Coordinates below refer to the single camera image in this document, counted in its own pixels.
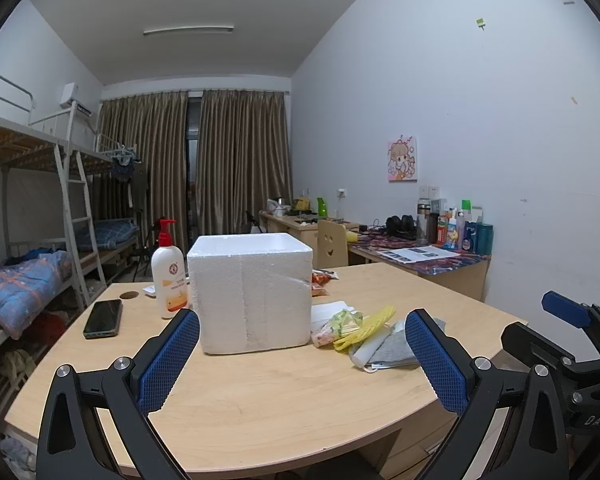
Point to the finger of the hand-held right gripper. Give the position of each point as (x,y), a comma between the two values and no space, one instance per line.
(565,307)
(530,345)

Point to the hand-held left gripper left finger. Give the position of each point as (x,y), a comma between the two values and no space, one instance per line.
(170,355)

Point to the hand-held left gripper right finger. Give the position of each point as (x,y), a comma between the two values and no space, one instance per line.
(435,360)

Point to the yellow foam net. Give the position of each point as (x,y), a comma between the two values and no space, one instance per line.
(362,327)

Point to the white foam box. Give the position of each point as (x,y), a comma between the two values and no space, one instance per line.
(250,295)

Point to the white tissue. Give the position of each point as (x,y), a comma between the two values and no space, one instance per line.
(327,310)

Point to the white remote control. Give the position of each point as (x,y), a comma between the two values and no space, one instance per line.
(149,290)

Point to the white lotion pump bottle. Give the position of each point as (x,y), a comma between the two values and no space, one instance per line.
(169,280)

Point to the black smartphone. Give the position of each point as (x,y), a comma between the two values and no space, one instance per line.
(103,318)

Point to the teal bottle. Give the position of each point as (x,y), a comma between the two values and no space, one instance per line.
(485,239)

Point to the printed paper sheet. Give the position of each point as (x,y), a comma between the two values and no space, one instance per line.
(417,254)

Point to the green printed plastic bag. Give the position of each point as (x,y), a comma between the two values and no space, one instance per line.
(332,327)

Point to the black folding chair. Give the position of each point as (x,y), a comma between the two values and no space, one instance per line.
(147,245)

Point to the blue bottle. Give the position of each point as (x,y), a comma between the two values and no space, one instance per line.
(470,237)

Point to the white spray bottle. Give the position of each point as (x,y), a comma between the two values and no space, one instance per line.
(452,232)

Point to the dark bottle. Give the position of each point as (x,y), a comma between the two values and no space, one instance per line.
(433,230)

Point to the blue plaid bedding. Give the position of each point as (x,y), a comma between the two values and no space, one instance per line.
(112,232)

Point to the black headphones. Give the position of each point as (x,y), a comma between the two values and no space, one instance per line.
(400,226)

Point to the green-capped bottle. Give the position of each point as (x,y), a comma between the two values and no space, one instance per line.
(466,210)

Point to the colourful snack packet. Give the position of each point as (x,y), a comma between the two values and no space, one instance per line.
(325,275)

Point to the steel-lid jar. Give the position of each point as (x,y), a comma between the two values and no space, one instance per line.
(423,220)

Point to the yellow packet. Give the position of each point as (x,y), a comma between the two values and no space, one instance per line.
(352,235)

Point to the beige cloth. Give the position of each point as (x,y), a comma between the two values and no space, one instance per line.
(17,365)

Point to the wooden smiley chair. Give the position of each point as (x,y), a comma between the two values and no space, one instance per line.
(331,245)

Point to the white bed ladder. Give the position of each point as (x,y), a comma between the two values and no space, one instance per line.
(82,220)

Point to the blue plaid quilt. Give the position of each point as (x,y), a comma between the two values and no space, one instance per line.
(20,285)

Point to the dark hanging coat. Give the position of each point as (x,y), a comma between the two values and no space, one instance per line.
(141,185)

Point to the light wooden desk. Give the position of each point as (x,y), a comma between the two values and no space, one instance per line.
(290,230)

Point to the white kettle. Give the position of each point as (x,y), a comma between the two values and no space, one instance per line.
(276,207)

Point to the brown curtain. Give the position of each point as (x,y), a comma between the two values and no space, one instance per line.
(145,170)
(245,160)

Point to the green jug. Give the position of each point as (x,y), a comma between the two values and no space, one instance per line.
(322,207)

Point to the dark blue hanging garment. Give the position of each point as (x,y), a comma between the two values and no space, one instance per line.
(122,167)

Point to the yellow box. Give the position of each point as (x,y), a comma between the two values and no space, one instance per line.
(301,204)

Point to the white metal bunk bed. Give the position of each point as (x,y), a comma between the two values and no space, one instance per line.
(10,140)
(105,160)

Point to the white air conditioner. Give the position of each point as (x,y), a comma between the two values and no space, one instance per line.
(75,97)

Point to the ceiling tube light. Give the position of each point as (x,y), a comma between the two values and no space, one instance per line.
(187,30)

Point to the double wall socket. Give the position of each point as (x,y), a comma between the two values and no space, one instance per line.
(429,191)

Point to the cartoon wall poster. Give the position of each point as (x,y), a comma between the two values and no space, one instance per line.
(402,159)

